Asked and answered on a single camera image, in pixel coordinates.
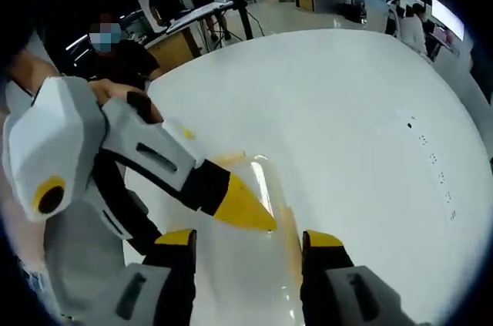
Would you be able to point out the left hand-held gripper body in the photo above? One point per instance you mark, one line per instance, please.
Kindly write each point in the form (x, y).
(50, 141)

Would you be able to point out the yellow black cabinet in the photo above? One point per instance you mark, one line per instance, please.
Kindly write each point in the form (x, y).
(306, 0)

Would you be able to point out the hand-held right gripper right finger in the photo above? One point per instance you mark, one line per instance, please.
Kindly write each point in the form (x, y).
(323, 276)

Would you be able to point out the grey chair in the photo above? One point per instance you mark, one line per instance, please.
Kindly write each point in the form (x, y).
(81, 260)

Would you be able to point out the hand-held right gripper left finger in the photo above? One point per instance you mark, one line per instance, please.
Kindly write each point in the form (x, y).
(169, 276)

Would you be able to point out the person's left hand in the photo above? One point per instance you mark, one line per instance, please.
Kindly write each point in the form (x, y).
(109, 89)

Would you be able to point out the bright computer monitor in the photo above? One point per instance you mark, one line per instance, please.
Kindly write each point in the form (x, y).
(447, 17)

